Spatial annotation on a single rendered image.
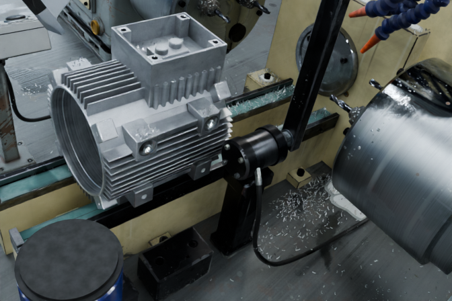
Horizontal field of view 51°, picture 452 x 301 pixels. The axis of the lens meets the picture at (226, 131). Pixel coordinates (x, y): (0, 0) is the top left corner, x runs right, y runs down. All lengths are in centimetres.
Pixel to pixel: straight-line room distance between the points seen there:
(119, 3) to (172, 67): 54
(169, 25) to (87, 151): 23
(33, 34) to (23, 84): 35
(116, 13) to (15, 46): 38
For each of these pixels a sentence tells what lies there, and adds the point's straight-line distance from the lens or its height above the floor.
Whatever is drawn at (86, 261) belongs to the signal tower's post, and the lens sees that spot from 29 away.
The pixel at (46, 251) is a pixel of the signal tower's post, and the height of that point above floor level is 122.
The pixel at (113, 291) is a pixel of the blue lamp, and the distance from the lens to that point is 30.
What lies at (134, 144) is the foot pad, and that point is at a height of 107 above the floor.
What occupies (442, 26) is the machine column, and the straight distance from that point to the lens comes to 94.
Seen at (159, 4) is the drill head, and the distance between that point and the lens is 95.
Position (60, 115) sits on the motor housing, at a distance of 73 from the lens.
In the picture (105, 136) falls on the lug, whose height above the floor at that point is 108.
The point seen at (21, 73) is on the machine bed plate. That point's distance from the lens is 119.
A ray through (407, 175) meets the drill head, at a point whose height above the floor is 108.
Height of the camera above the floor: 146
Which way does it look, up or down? 39 degrees down
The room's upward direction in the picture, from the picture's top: 12 degrees clockwise
